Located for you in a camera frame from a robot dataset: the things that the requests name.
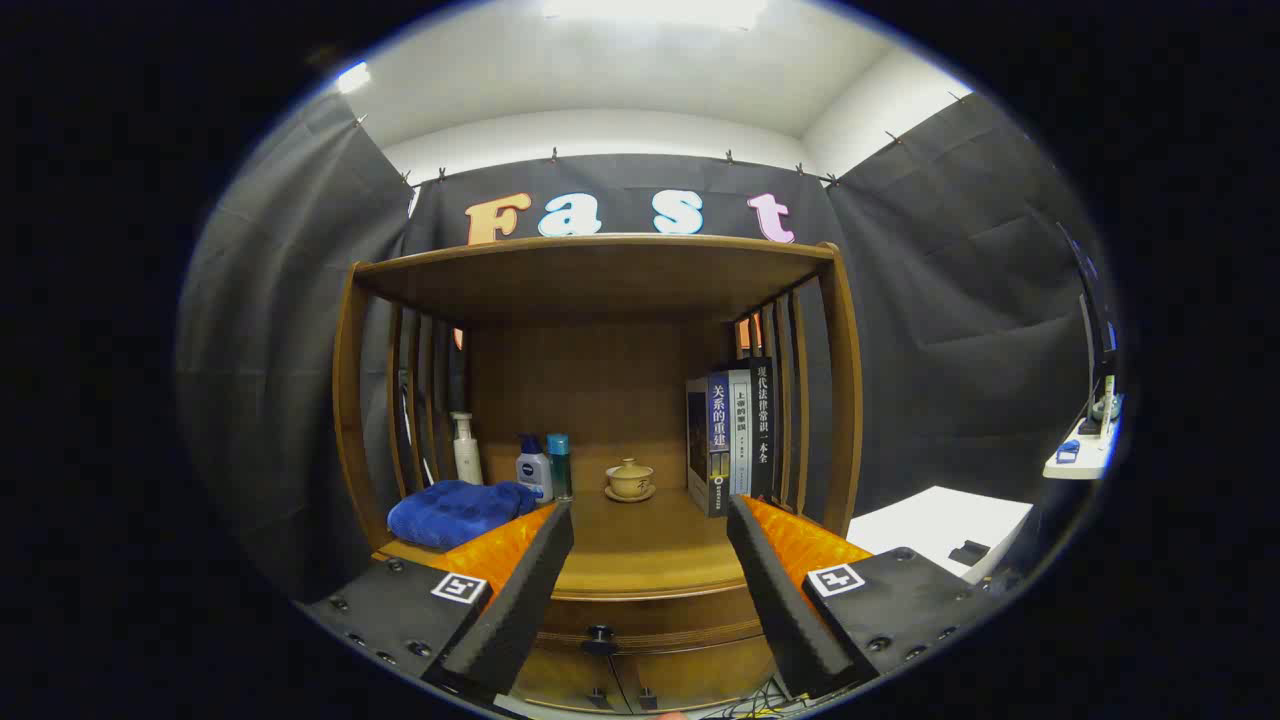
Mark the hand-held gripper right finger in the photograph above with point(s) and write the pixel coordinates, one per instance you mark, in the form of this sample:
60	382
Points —
780	610

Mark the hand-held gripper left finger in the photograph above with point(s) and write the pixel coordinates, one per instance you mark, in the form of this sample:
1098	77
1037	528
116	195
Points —
520	610

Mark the black drawer knob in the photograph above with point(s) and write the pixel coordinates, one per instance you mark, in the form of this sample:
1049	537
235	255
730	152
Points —
600	638

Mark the wooden drawer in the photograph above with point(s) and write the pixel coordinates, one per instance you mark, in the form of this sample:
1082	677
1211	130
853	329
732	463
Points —
680	615

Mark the wooden countertop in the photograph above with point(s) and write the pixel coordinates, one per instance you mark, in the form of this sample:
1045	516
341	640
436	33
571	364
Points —
640	545

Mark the white side cabinet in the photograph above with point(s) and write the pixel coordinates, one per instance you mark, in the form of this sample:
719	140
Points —
930	525

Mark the wooden cabinet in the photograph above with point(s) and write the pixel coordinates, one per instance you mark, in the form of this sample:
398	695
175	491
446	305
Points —
600	380

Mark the blue towel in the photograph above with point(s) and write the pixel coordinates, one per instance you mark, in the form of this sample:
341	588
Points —
450	512

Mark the white bottle with blue cap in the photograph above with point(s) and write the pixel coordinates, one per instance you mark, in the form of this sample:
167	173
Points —
533	475

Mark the teal bottle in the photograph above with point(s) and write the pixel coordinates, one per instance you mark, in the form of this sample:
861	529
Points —
560	470

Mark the white pump bottle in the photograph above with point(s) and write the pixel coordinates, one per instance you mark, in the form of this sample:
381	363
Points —
467	460

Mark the beige lidded tea cup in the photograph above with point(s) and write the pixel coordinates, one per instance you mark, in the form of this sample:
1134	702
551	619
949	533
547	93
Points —
630	482

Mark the book with blue spine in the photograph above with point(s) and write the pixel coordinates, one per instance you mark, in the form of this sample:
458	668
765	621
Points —
718	440

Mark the book with white spine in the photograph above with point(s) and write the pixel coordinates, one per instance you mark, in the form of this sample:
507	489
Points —
740	430

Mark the book with black spine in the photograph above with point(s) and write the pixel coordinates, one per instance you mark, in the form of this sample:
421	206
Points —
762	420

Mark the small blue object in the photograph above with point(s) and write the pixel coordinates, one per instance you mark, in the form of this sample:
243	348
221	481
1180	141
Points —
1067	450

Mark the small ceiling light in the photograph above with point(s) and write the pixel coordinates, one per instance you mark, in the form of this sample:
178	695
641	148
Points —
352	77

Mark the large ceiling light panel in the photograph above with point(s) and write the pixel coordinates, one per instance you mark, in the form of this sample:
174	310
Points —
650	10

